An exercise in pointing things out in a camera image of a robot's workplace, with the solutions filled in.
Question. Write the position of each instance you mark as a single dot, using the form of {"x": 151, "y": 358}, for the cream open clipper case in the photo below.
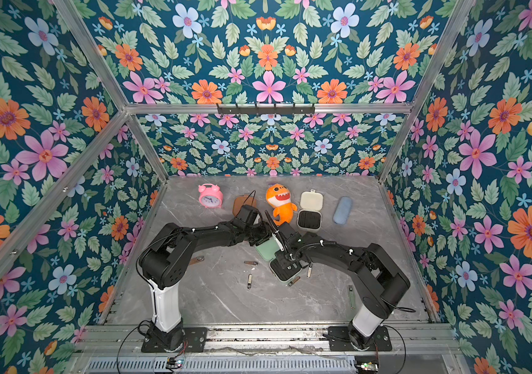
{"x": 309, "y": 216}

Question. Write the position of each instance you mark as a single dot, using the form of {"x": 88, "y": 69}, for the brown metal nail clipper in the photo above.
{"x": 293, "y": 281}

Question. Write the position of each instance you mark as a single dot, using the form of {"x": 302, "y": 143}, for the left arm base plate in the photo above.
{"x": 188, "y": 339}

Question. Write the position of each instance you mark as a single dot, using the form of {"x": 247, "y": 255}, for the green clipper case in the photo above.
{"x": 268, "y": 250}

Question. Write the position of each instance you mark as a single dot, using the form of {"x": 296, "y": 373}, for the pink alarm clock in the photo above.
{"x": 210, "y": 196}

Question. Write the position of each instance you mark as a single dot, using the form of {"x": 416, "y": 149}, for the orange shark plush toy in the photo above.
{"x": 279, "y": 198}

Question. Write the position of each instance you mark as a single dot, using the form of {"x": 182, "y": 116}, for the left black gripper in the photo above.
{"x": 265, "y": 228}

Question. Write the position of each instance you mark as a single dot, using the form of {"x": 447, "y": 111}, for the white vented cable duct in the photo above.
{"x": 223, "y": 364}

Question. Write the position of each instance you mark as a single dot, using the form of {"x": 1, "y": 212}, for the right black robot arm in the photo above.
{"x": 378, "y": 281}

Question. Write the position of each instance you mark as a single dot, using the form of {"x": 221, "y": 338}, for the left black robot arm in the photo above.
{"x": 164, "y": 263}

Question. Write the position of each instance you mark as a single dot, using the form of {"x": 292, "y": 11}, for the black wall hook rail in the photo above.
{"x": 266, "y": 109}

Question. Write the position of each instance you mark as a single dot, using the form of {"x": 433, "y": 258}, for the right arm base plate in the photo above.
{"x": 349, "y": 339}

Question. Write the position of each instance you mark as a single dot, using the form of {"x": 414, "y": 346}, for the brown nail file tool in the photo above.
{"x": 196, "y": 260}

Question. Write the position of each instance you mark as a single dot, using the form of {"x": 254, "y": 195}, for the blue closed case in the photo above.
{"x": 343, "y": 210}

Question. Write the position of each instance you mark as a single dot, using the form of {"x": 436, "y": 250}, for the brown open clipper case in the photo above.
{"x": 243, "y": 200}

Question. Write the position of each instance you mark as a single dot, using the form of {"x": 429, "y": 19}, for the green nail file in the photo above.
{"x": 351, "y": 295}

